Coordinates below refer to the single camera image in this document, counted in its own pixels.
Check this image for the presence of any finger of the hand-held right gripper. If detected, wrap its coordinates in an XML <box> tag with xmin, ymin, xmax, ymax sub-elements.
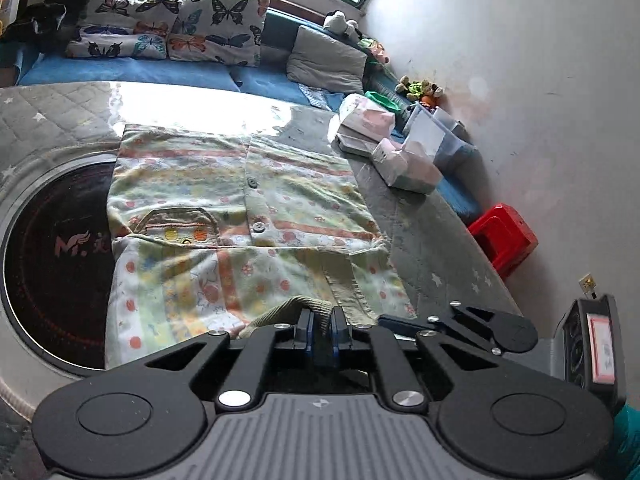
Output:
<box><xmin>378</xmin><ymin>301</ymin><xmax>501</xmax><ymax>357</ymax></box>

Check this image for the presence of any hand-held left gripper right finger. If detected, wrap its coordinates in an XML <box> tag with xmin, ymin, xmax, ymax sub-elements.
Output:
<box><xmin>330</xmin><ymin>307</ymin><xmax>501</xmax><ymax>411</ymax></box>

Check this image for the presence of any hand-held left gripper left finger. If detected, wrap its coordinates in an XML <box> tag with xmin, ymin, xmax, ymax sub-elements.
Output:
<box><xmin>142</xmin><ymin>308</ymin><xmax>317</xmax><ymax>411</ymax></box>

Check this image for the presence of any pale green patterned baby jacket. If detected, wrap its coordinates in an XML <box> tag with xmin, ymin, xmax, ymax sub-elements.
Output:
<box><xmin>104</xmin><ymin>122</ymin><xmax>418</xmax><ymax>371</ymax></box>

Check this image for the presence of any person's right forearm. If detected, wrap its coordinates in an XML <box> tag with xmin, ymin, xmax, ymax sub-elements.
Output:
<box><xmin>607</xmin><ymin>400</ymin><xmax>640</xmax><ymax>480</ymax></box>

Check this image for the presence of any red plastic stool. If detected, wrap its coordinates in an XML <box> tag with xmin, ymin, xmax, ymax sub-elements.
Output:
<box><xmin>467</xmin><ymin>203</ymin><xmax>540</xmax><ymax>278</ymax></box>

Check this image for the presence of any pink and teal tissue pack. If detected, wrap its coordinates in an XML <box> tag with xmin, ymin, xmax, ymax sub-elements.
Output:
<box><xmin>372</xmin><ymin>137</ymin><xmax>443</xmax><ymax>194</ymax></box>

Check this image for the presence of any flat grey book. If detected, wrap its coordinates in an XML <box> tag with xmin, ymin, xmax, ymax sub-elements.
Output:
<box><xmin>335</xmin><ymin>132</ymin><xmax>381</xmax><ymax>157</ymax></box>

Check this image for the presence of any clear plastic storage box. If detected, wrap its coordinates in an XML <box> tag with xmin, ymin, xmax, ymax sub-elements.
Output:
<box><xmin>402</xmin><ymin>105</ymin><xmax>476</xmax><ymax>171</ymax></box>

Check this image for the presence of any green bowl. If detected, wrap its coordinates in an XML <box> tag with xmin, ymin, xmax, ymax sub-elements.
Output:
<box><xmin>364</xmin><ymin>90</ymin><xmax>403</xmax><ymax>111</ymax></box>

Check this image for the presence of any small colourful plush toy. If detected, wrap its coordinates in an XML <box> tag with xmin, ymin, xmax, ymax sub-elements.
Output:
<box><xmin>395</xmin><ymin>76</ymin><xmax>443</xmax><ymax>108</ymax></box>

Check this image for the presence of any light patterned cloth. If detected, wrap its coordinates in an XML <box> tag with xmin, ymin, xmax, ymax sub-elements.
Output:
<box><xmin>300</xmin><ymin>85</ymin><xmax>346</xmax><ymax>111</ymax></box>

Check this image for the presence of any round black induction cooktop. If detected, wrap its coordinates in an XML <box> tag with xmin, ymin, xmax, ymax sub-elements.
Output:
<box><xmin>0</xmin><ymin>160</ymin><xmax>121</xmax><ymax>376</ymax></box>

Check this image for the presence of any grey pillow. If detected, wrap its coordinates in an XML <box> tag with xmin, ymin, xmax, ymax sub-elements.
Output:
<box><xmin>287</xmin><ymin>25</ymin><xmax>368</xmax><ymax>96</ymax></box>

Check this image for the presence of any pink and green toy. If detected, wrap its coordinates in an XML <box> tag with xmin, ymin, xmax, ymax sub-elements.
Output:
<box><xmin>360</xmin><ymin>37</ymin><xmax>391</xmax><ymax>66</ymax></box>

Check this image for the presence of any white and black plush toy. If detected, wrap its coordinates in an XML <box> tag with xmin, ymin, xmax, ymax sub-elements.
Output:
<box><xmin>322</xmin><ymin>10</ymin><xmax>361</xmax><ymax>41</ymax></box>

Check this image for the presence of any blue cushioned bench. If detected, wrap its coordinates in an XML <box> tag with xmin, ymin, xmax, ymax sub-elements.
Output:
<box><xmin>15</xmin><ymin>0</ymin><xmax>481</xmax><ymax>221</ymax></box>

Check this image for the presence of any butterfly print pillow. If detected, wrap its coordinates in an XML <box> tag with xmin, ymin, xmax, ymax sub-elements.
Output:
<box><xmin>65</xmin><ymin>0</ymin><xmax>183</xmax><ymax>61</ymax></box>
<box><xmin>167</xmin><ymin>0</ymin><xmax>271</xmax><ymax>68</ymax></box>

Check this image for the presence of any black cloth heap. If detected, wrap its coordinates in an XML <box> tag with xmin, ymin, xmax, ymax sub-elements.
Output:
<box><xmin>5</xmin><ymin>0</ymin><xmax>96</xmax><ymax>56</ymax></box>

